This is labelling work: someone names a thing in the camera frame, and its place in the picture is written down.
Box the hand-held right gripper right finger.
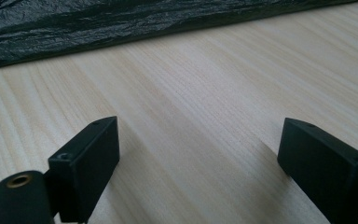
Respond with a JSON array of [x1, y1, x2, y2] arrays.
[[277, 117, 358, 224]]

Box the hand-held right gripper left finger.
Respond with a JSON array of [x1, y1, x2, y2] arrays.
[[47, 116, 121, 224]]

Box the black plastic garbage bag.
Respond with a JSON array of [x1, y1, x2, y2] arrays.
[[0, 0, 358, 71]]

